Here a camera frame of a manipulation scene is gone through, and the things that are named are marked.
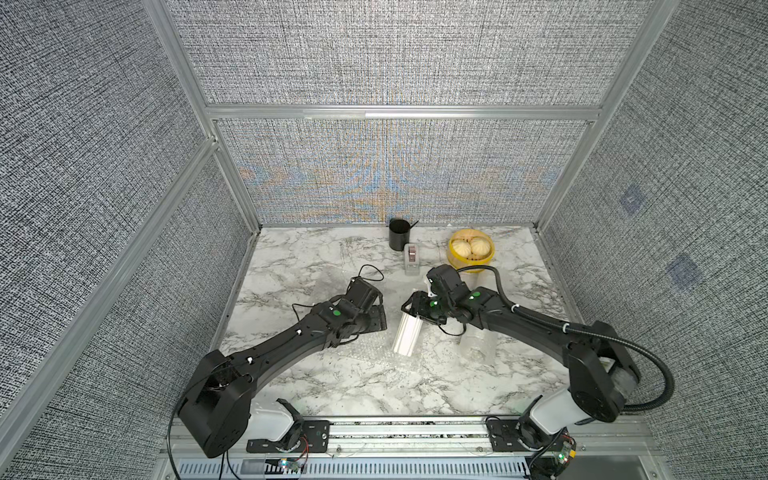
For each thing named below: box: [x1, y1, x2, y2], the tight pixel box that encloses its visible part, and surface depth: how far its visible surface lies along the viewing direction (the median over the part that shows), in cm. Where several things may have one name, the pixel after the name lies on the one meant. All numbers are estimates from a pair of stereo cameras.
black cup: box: [388, 219, 411, 251], surface depth 112 cm
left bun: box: [452, 240, 472, 258], surface depth 108 cm
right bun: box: [470, 238, 491, 257], surface depth 108 cm
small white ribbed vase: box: [393, 312, 424, 357], surface depth 81 cm
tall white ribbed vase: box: [460, 324, 498, 367], surface depth 87 cm
